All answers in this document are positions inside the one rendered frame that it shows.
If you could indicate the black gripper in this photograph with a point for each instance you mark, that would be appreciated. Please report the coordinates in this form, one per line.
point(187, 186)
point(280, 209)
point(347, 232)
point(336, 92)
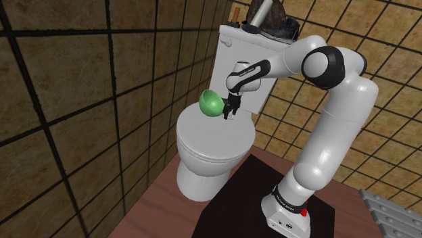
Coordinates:
point(234, 99)

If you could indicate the green bowl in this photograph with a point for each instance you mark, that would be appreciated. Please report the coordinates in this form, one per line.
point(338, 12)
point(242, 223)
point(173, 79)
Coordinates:
point(211, 103)

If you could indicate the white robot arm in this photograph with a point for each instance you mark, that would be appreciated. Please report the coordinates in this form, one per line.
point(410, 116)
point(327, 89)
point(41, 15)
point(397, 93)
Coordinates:
point(343, 108)

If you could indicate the white toilet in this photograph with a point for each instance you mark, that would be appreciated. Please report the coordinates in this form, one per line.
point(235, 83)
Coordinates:
point(214, 141)

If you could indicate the dark round disc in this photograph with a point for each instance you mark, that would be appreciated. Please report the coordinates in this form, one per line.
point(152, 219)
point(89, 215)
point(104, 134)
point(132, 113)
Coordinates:
point(251, 29)

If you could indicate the black robot stand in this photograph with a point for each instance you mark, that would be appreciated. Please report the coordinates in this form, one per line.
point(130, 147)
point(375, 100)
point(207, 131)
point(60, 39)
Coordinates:
point(237, 204)

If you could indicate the dark grey shoe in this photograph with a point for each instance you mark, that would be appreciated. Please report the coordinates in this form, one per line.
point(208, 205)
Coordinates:
point(283, 31)

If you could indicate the white cylinder tube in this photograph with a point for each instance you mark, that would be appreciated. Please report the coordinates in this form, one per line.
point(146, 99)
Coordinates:
point(261, 13)

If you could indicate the brown rock-shaped object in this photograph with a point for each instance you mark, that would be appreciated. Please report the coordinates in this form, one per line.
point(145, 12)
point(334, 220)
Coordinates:
point(275, 13)

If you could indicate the grey ridged panel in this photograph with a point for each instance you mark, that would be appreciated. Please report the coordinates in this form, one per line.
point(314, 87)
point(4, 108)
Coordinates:
point(392, 214)

